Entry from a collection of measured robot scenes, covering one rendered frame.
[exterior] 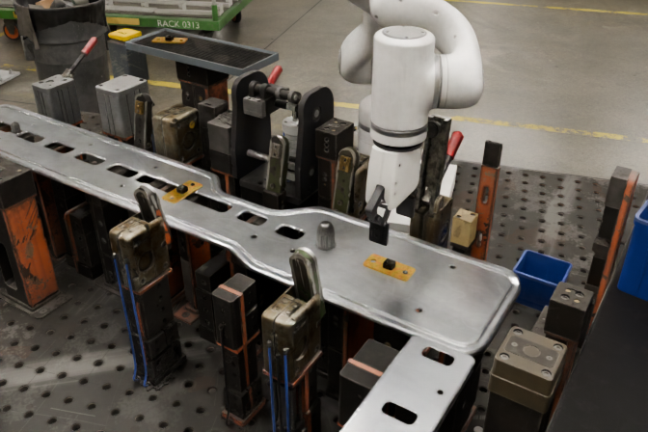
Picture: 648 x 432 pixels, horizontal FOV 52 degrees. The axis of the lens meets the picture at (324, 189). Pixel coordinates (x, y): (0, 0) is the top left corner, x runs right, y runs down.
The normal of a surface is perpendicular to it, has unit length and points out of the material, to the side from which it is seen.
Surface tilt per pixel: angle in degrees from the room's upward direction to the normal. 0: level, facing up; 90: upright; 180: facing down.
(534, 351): 0
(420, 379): 0
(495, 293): 0
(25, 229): 90
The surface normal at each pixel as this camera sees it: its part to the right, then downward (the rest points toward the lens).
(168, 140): -0.54, 0.43
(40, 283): 0.84, 0.27
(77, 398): 0.00, -0.86
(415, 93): 0.11, 0.52
